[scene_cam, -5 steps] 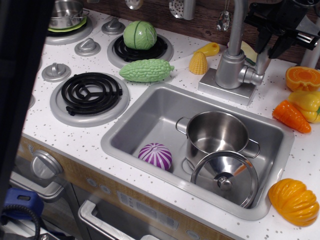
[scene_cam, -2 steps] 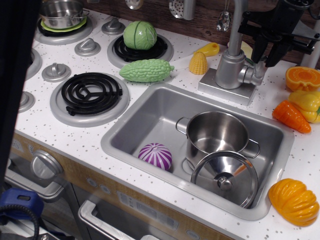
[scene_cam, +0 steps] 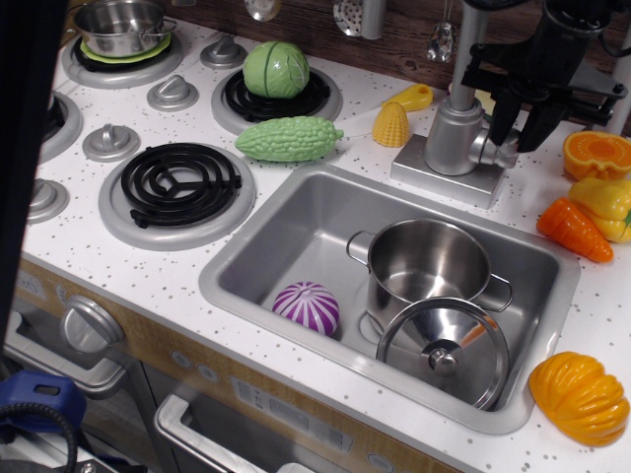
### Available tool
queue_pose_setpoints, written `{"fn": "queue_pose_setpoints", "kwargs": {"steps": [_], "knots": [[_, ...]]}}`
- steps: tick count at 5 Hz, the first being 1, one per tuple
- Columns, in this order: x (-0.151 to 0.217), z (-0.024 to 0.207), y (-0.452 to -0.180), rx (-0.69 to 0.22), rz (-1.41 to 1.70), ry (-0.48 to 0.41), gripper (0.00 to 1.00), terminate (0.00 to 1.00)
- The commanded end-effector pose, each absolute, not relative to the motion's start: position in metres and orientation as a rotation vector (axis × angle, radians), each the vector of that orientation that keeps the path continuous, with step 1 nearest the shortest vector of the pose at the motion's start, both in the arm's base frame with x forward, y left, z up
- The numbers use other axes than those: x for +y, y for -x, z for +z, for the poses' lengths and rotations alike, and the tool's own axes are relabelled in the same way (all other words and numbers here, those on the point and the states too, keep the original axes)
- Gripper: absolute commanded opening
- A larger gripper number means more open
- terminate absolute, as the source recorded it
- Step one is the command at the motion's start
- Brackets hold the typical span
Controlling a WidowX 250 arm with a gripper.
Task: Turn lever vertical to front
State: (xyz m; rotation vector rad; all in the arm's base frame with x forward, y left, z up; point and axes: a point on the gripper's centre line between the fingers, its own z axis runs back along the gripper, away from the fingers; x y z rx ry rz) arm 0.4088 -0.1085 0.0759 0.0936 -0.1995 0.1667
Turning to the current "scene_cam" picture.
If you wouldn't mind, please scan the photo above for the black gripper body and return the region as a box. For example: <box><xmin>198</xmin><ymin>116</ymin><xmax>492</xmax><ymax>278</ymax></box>
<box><xmin>461</xmin><ymin>29</ymin><xmax>628</xmax><ymax>124</ymax></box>

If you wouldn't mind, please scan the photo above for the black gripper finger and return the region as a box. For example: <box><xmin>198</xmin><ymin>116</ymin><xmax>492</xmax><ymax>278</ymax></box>
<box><xmin>518</xmin><ymin>103</ymin><xmax>567</xmax><ymax>153</ymax></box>
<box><xmin>490</xmin><ymin>91</ymin><xmax>522</xmax><ymax>146</ymax></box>

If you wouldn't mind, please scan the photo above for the silver faucet lever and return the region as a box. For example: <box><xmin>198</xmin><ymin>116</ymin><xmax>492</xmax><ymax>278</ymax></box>
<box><xmin>468</xmin><ymin>121</ymin><xmax>520</xmax><ymax>169</ymax></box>

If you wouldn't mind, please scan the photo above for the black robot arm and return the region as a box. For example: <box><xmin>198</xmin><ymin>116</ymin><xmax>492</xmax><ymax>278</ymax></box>
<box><xmin>461</xmin><ymin>1</ymin><xmax>630</xmax><ymax>153</ymax></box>

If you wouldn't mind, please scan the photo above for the orange toy pumpkin half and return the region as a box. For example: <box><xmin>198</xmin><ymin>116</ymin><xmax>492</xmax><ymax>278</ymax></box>
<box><xmin>563</xmin><ymin>131</ymin><xmax>630</xmax><ymax>180</ymax></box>

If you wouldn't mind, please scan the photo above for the silver toy faucet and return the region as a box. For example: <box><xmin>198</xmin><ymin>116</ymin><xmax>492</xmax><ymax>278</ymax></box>
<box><xmin>390</xmin><ymin>4</ymin><xmax>507</xmax><ymax>209</ymax></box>

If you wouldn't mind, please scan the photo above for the hanging clear spoon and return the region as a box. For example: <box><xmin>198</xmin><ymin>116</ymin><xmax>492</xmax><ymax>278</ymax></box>
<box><xmin>426</xmin><ymin>1</ymin><xmax>456</xmax><ymax>63</ymax></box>

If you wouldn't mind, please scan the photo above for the orange toy carrot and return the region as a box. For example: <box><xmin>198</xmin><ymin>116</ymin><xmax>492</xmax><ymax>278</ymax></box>
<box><xmin>536</xmin><ymin>197</ymin><xmax>614</xmax><ymax>263</ymax></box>

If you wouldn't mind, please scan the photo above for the yellow toy bell pepper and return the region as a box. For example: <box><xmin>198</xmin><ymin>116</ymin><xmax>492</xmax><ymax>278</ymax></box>
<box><xmin>568</xmin><ymin>177</ymin><xmax>630</xmax><ymax>243</ymax></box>

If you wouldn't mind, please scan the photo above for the yellow toy corn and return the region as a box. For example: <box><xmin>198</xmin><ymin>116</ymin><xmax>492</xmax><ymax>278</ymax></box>
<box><xmin>372</xmin><ymin>101</ymin><xmax>410</xmax><ymax>148</ymax></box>

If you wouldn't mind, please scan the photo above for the hanging slotted spoon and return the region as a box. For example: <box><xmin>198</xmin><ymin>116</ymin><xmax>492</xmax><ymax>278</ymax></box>
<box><xmin>332</xmin><ymin>0</ymin><xmax>363</xmax><ymax>36</ymax></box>

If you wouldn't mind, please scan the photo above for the steel pot in sink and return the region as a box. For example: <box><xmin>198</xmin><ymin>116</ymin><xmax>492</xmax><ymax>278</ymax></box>
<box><xmin>345</xmin><ymin>219</ymin><xmax>514</xmax><ymax>334</ymax></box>

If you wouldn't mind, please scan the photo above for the green toy bitter melon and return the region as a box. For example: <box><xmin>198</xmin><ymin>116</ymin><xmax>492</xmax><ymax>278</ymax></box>
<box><xmin>235</xmin><ymin>116</ymin><xmax>344</xmax><ymax>163</ymax></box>

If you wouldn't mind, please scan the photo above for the green toy cabbage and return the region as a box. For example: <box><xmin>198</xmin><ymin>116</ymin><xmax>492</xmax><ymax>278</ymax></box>
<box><xmin>243</xmin><ymin>41</ymin><xmax>311</xmax><ymax>99</ymax></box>

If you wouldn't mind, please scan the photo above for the steel pot lid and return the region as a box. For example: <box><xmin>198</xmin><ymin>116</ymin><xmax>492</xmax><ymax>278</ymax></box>
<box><xmin>376</xmin><ymin>297</ymin><xmax>510</xmax><ymax>410</ymax></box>

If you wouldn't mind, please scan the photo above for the hanging silver ladle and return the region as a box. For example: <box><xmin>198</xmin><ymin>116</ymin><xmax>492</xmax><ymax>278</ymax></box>
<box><xmin>244</xmin><ymin>0</ymin><xmax>282</xmax><ymax>23</ymax></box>

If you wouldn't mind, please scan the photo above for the black rear burner coil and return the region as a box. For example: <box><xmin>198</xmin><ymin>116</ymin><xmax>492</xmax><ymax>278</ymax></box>
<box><xmin>223</xmin><ymin>71</ymin><xmax>331</xmax><ymax>122</ymax></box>

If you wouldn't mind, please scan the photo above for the black burner coil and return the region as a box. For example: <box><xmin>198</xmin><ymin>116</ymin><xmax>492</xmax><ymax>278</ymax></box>
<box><xmin>120</xmin><ymin>143</ymin><xmax>244</xmax><ymax>229</ymax></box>
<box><xmin>223</xmin><ymin>71</ymin><xmax>331</xmax><ymax>122</ymax></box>

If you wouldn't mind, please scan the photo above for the yellow orange toy squash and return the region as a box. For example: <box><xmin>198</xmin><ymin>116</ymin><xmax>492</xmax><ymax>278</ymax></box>
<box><xmin>528</xmin><ymin>352</ymin><xmax>630</xmax><ymax>446</ymax></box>

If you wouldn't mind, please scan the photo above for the purple toy onion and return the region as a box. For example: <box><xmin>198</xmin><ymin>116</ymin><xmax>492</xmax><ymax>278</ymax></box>
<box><xmin>272</xmin><ymin>282</ymin><xmax>340</xmax><ymax>336</ymax></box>

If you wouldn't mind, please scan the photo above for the silver stove knob rear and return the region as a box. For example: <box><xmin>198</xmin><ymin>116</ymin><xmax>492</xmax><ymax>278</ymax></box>
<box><xmin>200</xmin><ymin>34</ymin><xmax>247</xmax><ymax>70</ymax></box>

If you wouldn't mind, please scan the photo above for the silver stove knob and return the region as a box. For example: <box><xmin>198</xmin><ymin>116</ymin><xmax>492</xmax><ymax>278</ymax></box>
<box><xmin>147</xmin><ymin>75</ymin><xmax>199</xmax><ymax>112</ymax></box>
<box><xmin>200</xmin><ymin>34</ymin><xmax>247</xmax><ymax>70</ymax></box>
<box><xmin>82</xmin><ymin>123</ymin><xmax>140</xmax><ymax>163</ymax></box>

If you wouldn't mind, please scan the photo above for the silver stove knob middle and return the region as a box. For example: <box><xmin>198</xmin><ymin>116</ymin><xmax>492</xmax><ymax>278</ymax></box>
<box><xmin>147</xmin><ymin>75</ymin><xmax>199</xmax><ymax>112</ymax></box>

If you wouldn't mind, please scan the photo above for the black front burner coil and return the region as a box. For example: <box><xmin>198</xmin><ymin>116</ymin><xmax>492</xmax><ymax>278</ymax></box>
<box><xmin>120</xmin><ymin>143</ymin><xmax>244</xmax><ymax>229</ymax></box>

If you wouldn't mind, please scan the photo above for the green plate under pot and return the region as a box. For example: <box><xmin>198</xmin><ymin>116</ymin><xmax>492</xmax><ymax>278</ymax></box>
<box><xmin>79</xmin><ymin>33</ymin><xmax>172</xmax><ymax>64</ymax></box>

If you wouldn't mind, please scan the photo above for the silver stove knob front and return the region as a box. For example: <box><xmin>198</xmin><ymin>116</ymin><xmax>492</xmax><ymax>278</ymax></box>
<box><xmin>82</xmin><ymin>123</ymin><xmax>140</xmax><ymax>163</ymax></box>

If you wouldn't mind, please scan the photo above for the small steel pot on stove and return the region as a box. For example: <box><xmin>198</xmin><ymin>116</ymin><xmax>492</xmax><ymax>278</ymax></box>
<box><xmin>74</xmin><ymin>0</ymin><xmax>177</xmax><ymax>58</ymax></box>

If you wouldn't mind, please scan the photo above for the silver oven dial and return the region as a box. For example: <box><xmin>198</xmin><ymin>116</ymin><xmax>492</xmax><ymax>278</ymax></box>
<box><xmin>59</xmin><ymin>295</ymin><xmax>125</xmax><ymax>354</ymax></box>

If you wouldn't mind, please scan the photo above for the blue clamp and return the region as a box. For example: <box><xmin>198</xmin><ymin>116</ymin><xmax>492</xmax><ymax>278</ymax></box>
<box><xmin>1</xmin><ymin>371</ymin><xmax>87</xmax><ymax>436</ymax></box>

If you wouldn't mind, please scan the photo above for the yellow toy spatula handle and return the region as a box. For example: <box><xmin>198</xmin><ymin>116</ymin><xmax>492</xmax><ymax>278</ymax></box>
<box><xmin>382</xmin><ymin>83</ymin><xmax>434</xmax><ymax>112</ymax></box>

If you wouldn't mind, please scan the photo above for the silver hanging rail post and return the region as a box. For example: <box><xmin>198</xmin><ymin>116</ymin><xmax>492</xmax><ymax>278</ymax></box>
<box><xmin>360</xmin><ymin>0</ymin><xmax>387</xmax><ymax>40</ymax></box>

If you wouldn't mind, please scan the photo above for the silver oven door handle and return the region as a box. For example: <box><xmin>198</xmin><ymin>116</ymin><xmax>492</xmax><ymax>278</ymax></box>
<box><xmin>154</xmin><ymin>394</ymin><xmax>264</xmax><ymax>472</ymax></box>

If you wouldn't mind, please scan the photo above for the dark foreground post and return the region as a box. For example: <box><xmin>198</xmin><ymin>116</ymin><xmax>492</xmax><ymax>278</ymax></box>
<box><xmin>1</xmin><ymin>1</ymin><xmax>68</xmax><ymax>334</ymax></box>

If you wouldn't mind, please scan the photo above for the black braided cable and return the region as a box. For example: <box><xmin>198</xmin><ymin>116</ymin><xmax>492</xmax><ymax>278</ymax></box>
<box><xmin>0</xmin><ymin>403</ymin><xmax>83</xmax><ymax>473</ymax></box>

